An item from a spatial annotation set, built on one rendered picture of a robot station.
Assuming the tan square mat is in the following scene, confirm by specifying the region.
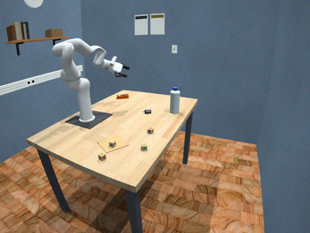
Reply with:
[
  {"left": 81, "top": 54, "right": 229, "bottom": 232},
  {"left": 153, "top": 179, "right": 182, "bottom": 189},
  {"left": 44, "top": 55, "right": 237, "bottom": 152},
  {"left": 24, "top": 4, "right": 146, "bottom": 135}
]
[{"left": 97, "top": 135, "right": 129, "bottom": 153}]

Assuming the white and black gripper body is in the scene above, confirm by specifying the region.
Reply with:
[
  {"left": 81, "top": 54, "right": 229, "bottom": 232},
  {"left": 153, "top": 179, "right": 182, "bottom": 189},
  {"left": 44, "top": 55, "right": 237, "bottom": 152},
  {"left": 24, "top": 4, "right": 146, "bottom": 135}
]
[{"left": 108, "top": 62, "right": 123, "bottom": 75}]

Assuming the small wooden letter block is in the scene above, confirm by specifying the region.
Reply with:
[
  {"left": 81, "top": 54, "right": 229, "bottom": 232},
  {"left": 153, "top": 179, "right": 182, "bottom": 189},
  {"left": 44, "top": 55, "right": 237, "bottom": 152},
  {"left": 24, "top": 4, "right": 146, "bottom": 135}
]
[{"left": 147, "top": 127, "right": 154, "bottom": 134}]

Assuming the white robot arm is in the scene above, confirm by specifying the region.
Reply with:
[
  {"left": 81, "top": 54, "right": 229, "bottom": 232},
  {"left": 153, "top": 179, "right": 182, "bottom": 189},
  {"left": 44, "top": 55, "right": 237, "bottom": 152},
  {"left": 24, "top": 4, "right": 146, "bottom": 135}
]
[{"left": 52, "top": 38, "right": 117, "bottom": 123}]

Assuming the small cream letter block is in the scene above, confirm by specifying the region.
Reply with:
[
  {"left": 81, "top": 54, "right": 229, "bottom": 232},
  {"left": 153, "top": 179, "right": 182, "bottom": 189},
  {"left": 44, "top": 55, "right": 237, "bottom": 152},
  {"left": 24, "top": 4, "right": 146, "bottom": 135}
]
[
  {"left": 98, "top": 152, "right": 106, "bottom": 161},
  {"left": 109, "top": 140, "right": 116, "bottom": 148},
  {"left": 141, "top": 143, "right": 148, "bottom": 151}
]

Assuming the white bottle with blue cap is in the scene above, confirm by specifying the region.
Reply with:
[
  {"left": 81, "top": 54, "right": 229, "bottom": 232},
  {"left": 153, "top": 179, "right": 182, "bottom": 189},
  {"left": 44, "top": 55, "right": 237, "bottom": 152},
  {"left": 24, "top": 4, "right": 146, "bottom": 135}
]
[{"left": 170, "top": 87, "right": 180, "bottom": 114}]

